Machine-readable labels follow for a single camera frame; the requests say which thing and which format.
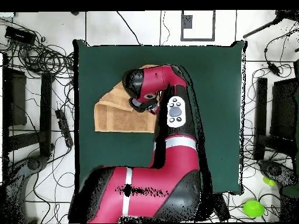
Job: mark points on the black rectangular floor device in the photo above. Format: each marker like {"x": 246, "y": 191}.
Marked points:
{"x": 222, "y": 207}

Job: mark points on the grey square floor frame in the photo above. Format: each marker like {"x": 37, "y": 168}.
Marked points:
{"x": 186, "y": 22}

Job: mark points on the black power adapter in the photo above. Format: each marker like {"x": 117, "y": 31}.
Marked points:
{"x": 273, "y": 68}

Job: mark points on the black tripod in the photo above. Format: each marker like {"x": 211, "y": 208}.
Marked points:
{"x": 259, "y": 29}

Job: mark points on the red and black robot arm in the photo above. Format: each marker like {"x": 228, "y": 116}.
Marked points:
{"x": 151, "y": 186}

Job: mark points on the dark green table cloth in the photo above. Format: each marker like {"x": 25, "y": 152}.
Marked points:
{"x": 219, "y": 93}

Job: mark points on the bright green ball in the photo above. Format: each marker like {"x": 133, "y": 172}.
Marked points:
{"x": 253, "y": 208}

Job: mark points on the orange-tan terry towel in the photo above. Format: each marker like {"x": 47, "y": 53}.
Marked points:
{"x": 116, "y": 119}

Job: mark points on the black electronics box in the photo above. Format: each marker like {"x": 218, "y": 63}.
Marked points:
{"x": 19, "y": 35}

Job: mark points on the small green object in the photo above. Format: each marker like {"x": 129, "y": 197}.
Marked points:
{"x": 269, "y": 181}

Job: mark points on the black metal frame stand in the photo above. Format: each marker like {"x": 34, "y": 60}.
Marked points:
{"x": 45, "y": 105}
{"x": 261, "y": 105}

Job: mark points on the black power strip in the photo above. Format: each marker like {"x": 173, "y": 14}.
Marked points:
{"x": 64, "y": 128}

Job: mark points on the dark tripod base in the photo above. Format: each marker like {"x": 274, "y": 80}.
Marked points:
{"x": 35, "y": 163}
{"x": 275, "y": 171}

